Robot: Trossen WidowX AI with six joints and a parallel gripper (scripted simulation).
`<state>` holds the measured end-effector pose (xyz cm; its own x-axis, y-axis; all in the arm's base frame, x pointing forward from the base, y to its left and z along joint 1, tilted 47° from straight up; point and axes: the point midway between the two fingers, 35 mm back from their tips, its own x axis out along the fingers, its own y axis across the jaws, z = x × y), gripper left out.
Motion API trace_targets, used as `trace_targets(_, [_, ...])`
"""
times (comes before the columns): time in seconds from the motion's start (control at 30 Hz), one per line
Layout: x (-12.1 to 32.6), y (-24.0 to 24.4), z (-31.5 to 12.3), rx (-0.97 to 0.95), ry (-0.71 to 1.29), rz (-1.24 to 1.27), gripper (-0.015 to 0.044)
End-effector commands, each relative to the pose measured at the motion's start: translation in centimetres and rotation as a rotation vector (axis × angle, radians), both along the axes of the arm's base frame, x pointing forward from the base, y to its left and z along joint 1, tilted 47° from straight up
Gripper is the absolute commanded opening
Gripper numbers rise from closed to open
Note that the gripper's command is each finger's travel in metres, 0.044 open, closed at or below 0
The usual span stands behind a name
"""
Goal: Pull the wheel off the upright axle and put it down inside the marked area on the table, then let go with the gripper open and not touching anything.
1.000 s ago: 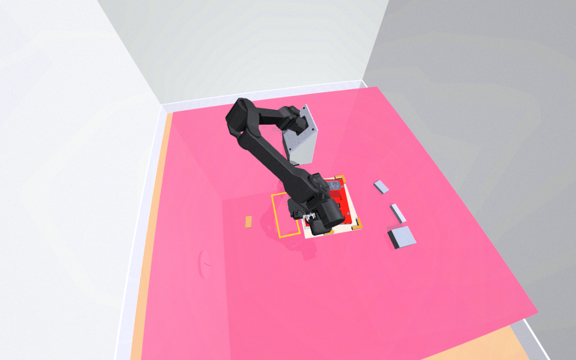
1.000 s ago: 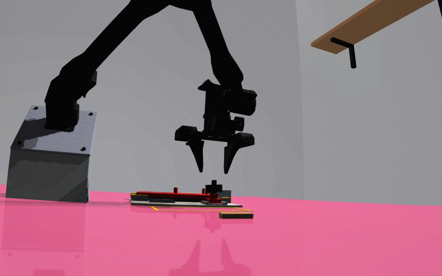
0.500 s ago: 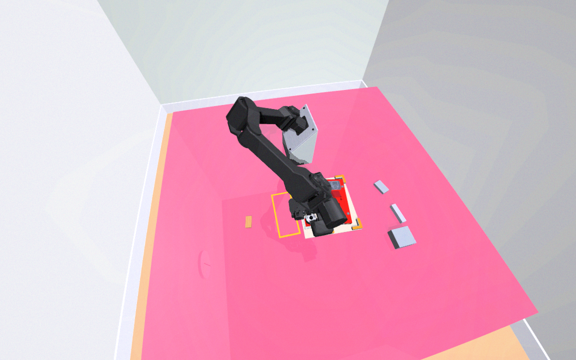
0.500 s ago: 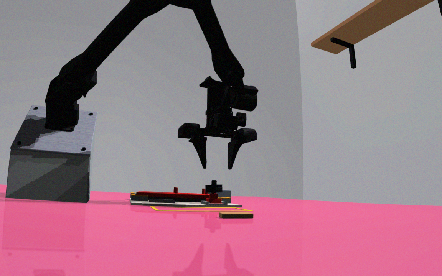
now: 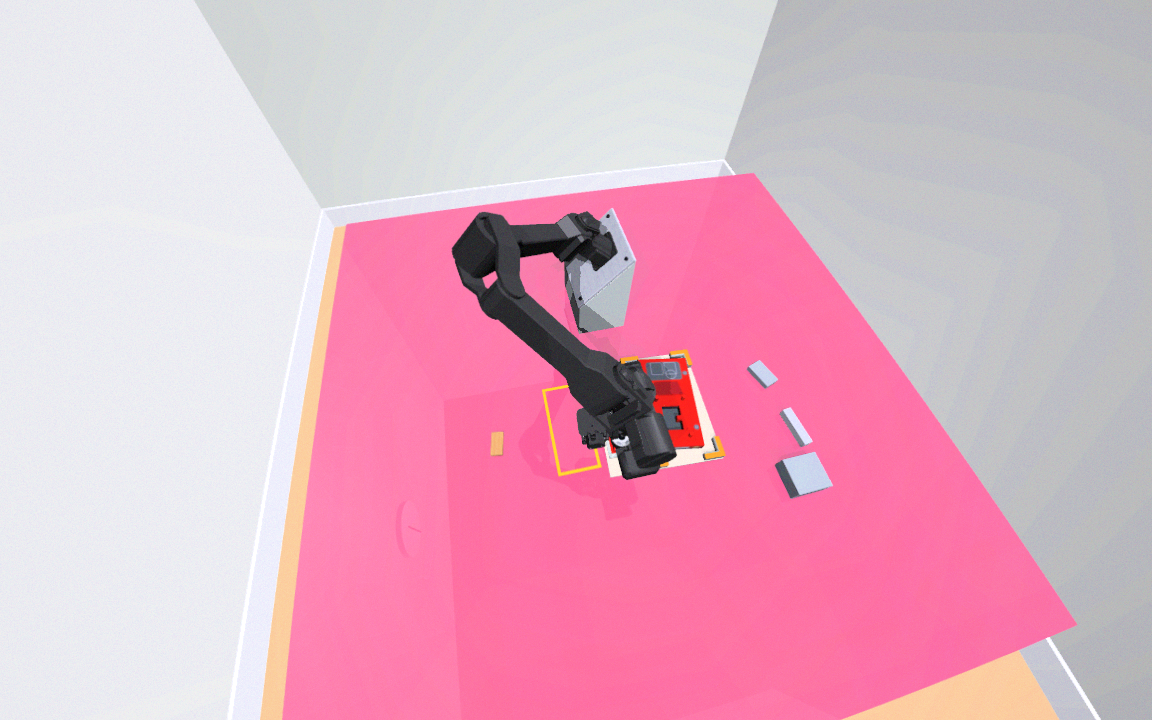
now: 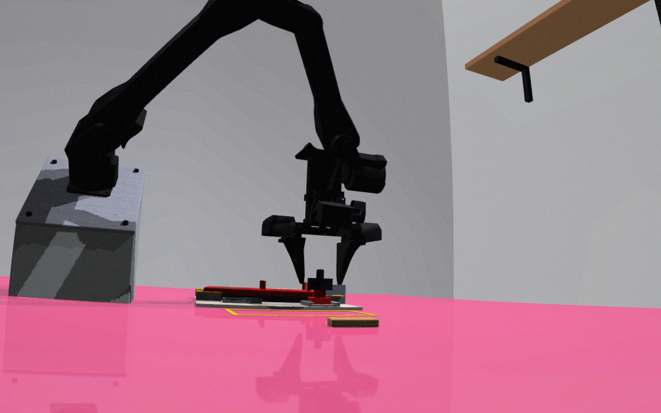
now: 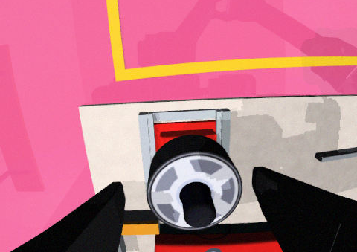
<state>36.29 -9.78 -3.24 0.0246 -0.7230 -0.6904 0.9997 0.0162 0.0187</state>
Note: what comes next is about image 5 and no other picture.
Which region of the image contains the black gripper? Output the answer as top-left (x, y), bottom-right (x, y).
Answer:
top-left (615, 429), bottom-right (660, 480)

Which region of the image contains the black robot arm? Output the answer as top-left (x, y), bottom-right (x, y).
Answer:
top-left (450, 211), bottom-right (677, 468)

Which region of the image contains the yellow rectangular outline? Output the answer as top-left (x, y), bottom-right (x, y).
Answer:
top-left (541, 385), bottom-right (602, 476)

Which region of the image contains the white rectangular bar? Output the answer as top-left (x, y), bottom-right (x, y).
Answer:
top-left (780, 407), bottom-right (813, 447)

